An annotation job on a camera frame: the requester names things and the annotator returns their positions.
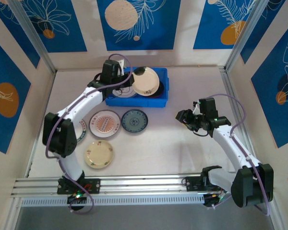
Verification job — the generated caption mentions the blue plastic bin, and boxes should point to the blue plastic bin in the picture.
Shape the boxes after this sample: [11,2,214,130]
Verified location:
[105,67,170,108]

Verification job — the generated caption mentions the white plate green lettered rim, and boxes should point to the white plate green lettered rim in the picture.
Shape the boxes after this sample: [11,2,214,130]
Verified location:
[75,119,88,144]

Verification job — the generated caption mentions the aluminium side rail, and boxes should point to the aluminium side rail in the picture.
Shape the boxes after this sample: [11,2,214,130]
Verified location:
[218,67,260,172]

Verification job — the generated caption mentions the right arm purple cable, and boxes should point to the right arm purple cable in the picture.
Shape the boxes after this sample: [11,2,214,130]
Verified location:
[205,93,272,216]

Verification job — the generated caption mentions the black glossy plate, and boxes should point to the black glossy plate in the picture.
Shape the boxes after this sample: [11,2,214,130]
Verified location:
[150,80,166,99]

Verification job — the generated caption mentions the cream plate black patch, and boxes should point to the cream plate black patch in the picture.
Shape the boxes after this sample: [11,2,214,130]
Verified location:
[132,67,160,97]

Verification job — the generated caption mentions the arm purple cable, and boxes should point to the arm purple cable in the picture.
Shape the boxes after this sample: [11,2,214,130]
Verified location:
[45,53,132,215]
[205,93,272,216]

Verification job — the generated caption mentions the white plate grey rim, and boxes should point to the white plate grey rim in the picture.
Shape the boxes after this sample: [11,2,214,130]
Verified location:
[111,85,139,99]

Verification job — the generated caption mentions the white plate orange sunburst print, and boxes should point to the white plate orange sunburst print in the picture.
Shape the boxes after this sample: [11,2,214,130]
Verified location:
[88,109,121,138]

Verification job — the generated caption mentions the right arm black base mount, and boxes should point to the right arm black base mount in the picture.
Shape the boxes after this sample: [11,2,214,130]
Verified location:
[185,176,228,192]

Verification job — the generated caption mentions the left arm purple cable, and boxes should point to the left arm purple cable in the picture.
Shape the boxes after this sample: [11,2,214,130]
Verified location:
[45,53,132,215]

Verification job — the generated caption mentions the blue patterned plate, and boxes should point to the blue patterned plate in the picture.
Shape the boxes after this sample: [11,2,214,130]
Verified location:
[121,109,149,133]

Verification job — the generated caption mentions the slotted grey cable duct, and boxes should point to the slotted grey cable duct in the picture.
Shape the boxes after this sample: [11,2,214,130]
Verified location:
[21,194,205,207]

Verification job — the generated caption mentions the aluminium rail frame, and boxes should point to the aluminium rail frame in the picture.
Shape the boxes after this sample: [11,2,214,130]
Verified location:
[11,173,272,199]

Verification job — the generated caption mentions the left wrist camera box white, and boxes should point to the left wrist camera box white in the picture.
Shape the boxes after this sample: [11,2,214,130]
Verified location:
[117,59,127,75]

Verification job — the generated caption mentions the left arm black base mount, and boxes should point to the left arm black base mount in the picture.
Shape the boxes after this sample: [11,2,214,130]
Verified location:
[57,178,101,195]

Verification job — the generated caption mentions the aluminium corner post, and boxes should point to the aluminium corner post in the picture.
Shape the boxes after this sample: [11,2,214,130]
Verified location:
[224,0,271,72]
[7,0,57,74]

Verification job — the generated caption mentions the cream plate small flower prints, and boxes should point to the cream plate small flower prints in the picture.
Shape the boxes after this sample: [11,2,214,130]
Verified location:
[84,140,115,170]

